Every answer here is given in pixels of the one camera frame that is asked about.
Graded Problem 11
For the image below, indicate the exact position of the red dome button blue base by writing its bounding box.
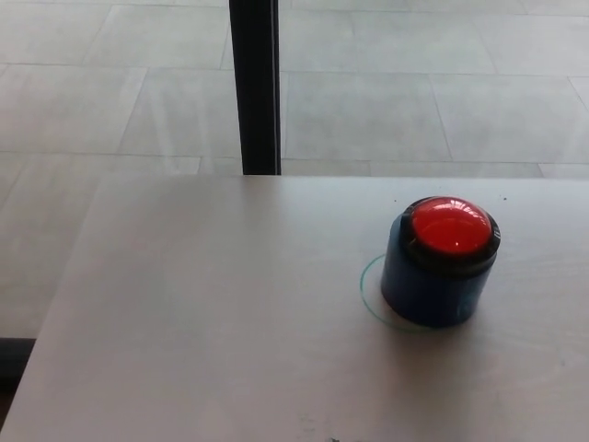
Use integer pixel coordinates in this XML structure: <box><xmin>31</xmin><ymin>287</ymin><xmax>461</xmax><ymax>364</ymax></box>
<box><xmin>380</xmin><ymin>194</ymin><xmax>502</xmax><ymax>330</ymax></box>

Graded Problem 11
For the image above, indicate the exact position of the black vertical post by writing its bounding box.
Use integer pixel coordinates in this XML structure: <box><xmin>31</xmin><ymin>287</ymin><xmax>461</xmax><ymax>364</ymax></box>
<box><xmin>228</xmin><ymin>0</ymin><xmax>283</xmax><ymax>176</ymax></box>

